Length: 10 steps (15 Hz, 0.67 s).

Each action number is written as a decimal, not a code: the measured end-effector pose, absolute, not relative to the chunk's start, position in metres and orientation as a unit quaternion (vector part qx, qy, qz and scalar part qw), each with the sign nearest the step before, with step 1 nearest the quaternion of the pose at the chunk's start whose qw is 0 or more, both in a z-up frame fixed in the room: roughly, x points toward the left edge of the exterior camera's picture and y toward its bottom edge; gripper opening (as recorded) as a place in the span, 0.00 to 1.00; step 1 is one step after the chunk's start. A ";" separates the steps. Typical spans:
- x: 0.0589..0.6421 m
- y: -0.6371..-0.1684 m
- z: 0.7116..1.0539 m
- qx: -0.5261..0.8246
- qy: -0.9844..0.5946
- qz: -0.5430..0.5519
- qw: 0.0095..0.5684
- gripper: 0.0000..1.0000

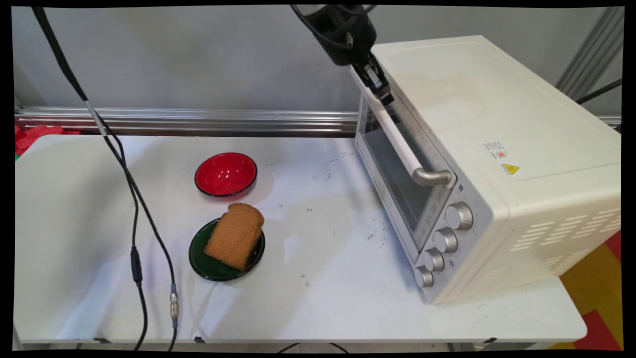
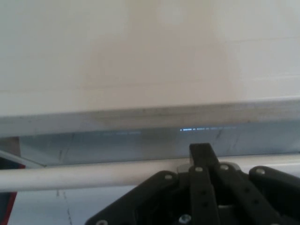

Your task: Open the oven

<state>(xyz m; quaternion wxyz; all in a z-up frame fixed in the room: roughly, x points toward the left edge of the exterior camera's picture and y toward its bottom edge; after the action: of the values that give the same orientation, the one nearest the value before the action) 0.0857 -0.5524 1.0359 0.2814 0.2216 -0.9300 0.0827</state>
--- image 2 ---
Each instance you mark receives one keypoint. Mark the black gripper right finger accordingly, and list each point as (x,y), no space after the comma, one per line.
(269,192)

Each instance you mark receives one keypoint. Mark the cream toaster oven body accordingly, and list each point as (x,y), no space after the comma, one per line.
(150,47)

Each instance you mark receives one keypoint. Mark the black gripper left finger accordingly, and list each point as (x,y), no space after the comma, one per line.
(145,187)

